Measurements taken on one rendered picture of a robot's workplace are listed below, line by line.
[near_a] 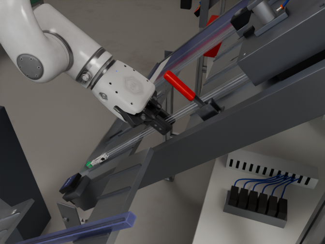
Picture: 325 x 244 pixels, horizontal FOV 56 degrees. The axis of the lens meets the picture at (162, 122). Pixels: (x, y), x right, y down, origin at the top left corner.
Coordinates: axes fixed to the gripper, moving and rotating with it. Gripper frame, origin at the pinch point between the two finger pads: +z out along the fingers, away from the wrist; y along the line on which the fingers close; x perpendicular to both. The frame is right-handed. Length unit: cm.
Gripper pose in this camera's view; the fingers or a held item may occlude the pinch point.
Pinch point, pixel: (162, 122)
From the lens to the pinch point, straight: 62.7
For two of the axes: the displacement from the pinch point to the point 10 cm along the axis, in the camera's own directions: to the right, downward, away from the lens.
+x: -5.5, 5.0, 6.7
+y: 3.2, -6.1, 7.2
